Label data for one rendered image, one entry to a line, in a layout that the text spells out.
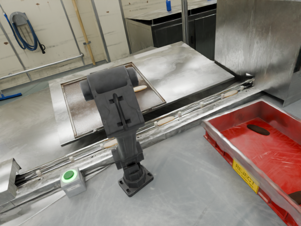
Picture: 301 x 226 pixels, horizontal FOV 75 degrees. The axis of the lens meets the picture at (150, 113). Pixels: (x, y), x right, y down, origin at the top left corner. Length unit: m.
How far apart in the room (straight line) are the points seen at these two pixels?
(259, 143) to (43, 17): 4.12
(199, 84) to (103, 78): 0.90
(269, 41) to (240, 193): 0.72
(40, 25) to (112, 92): 4.12
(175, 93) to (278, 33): 0.55
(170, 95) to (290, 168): 0.64
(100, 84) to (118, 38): 4.00
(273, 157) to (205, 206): 0.34
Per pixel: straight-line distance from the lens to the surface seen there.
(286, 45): 1.10
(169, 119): 1.00
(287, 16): 1.08
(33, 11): 4.44
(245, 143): 0.94
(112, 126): 0.37
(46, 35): 4.48
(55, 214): 0.87
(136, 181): 0.76
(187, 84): 1.21
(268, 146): 0.95
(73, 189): 0.84
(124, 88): 0.37
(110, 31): 4.30
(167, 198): 0.76
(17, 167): 1.05
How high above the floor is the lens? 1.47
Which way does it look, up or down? 35 degrees down
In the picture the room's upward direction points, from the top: 10 degrees counter-clockwise
